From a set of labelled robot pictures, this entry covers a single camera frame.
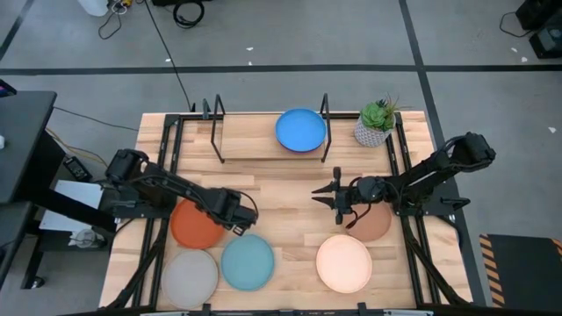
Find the black equipment case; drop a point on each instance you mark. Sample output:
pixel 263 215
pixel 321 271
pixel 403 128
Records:
pixel 549 41
pixel 540 13

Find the orange-red plate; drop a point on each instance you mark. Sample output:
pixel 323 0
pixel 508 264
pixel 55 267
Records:
pixel 193 228

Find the blue plate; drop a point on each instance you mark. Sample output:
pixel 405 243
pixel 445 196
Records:
pixel 300 129

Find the wooden shelf black metal frame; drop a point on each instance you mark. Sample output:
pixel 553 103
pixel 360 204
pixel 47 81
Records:
pixel 250 140

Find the teal plate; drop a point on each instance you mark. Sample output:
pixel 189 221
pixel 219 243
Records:
pixel 247 263

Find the dark device with pink screen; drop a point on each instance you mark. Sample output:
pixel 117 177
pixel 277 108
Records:
pixel 6 90

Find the black power brick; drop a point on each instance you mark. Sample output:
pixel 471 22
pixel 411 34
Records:
pixel 77 169

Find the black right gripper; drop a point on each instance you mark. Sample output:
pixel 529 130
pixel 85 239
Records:
pixel 364 193

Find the clear plastic bag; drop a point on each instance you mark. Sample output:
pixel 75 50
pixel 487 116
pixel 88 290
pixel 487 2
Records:
pixel 85 239

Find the pale grey-green plate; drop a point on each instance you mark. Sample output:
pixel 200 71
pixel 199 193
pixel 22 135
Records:
pixel 189 278

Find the black metal rig frame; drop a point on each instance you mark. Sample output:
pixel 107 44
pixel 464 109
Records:
pixel 342 116

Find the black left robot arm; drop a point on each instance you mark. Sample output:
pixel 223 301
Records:
pixel 175 184

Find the pale peach plate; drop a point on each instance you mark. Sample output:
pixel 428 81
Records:
pixel 343 263

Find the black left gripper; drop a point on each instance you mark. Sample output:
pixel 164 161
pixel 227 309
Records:
pixel 228 208

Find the succulent in white pot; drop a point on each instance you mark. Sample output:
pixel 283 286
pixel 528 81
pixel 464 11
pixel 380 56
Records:
pixel 373 134

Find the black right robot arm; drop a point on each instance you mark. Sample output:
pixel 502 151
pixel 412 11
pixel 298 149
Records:
pixel 430 169

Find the tan plate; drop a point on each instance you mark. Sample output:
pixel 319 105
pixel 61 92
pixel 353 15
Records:
pixel 373 226

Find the black yellow striped mat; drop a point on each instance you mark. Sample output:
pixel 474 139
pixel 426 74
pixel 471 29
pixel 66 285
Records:
pixel 522 272

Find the black desk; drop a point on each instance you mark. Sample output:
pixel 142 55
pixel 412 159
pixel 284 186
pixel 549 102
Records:
pixel 22 131

